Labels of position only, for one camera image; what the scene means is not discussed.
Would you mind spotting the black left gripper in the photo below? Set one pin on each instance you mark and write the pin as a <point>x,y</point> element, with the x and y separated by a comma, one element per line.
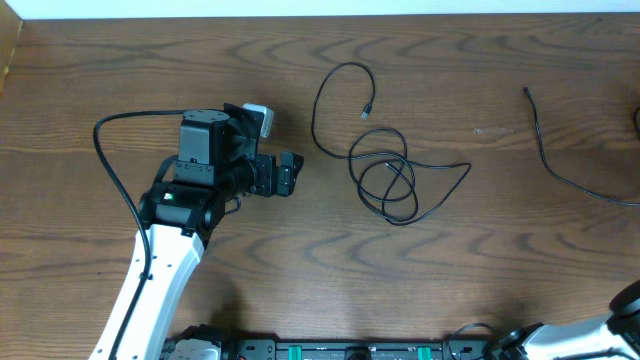
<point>266,184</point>

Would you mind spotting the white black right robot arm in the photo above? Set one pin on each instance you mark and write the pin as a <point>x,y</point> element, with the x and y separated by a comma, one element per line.
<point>614,335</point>

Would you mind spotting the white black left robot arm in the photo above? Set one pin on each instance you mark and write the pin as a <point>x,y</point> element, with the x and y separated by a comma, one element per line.
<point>217,162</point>

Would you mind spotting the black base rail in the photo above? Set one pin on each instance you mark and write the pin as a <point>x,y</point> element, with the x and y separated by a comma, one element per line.
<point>207,342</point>

